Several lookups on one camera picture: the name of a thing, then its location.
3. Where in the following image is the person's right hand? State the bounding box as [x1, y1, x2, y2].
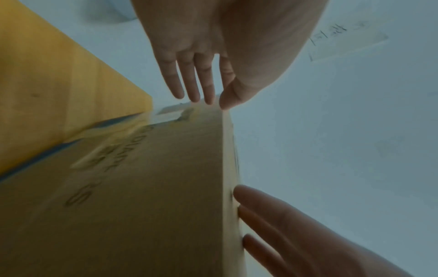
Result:
[233, 184, 415, 277]

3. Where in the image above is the yellow wooden board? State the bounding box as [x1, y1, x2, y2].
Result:
[0, 0, 154, 177]

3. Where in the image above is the brown cardboard box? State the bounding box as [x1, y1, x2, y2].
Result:
[0, 101, 248, 277]

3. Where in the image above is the person's left hand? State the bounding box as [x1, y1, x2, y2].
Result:
[131, 0, 331, 110]

